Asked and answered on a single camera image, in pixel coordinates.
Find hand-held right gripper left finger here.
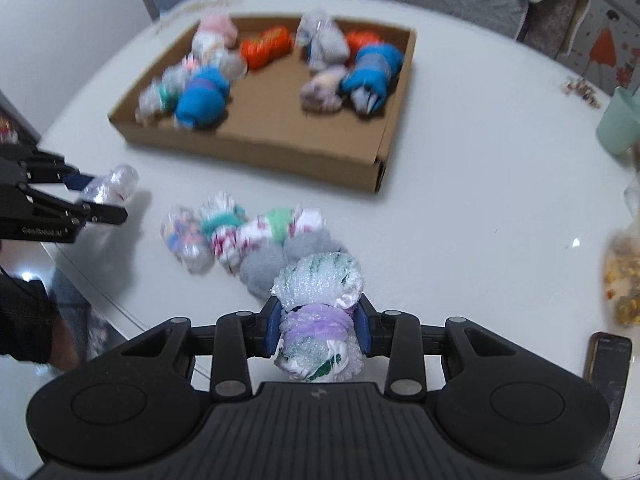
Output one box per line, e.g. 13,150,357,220
127,296,282,402

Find small metal clips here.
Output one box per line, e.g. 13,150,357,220
562,75,601,108

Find clear-wrapped grey sock roll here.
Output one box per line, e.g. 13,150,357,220
212,52,249,82

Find multicolour clear-wrapped sock roll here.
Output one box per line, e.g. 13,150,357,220
160,205,213,275

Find lavender grey sock roll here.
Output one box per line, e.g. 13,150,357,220
296,8,351,72

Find teal-banded clear-wrapped sock roll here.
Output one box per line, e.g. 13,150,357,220
136,67,193,123

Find blue sock roll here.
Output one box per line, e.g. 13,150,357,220
340,44,405,113
175,67,232,131

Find teal-banded pink print sock roll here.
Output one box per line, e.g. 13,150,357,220
200,191,248,273

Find dark clothing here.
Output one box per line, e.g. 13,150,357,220
0,277,81,366

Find white sock with pink pompom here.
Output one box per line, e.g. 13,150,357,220
192,14,241,61

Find white green-banded sock roll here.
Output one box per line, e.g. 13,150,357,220
237,204,331,251

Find printed poster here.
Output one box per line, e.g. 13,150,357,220
580,0,640,96

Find clear snack bag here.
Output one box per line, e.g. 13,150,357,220
602,172,640,326

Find mint green cup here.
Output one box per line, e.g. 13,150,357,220
596,87,640,156

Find black smartphone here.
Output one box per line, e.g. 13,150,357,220
582,332,633,431

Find pastel multicolour sock roll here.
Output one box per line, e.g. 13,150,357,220
299,66,348,112

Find bubble-wrapped purple-banded sock roll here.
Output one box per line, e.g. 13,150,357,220
271,252,365,380

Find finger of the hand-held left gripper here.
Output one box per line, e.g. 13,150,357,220
20,187,128,226
22,152,96,191

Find orange sock roll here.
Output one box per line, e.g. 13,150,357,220
239,27,295,70
345,30,386,58

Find small clear-wrapped sock roll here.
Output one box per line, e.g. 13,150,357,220
80,164,140,206

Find brown cardboard box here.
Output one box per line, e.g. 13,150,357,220
107,12,418,196

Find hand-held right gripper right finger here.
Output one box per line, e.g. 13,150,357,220
356,294,566,401

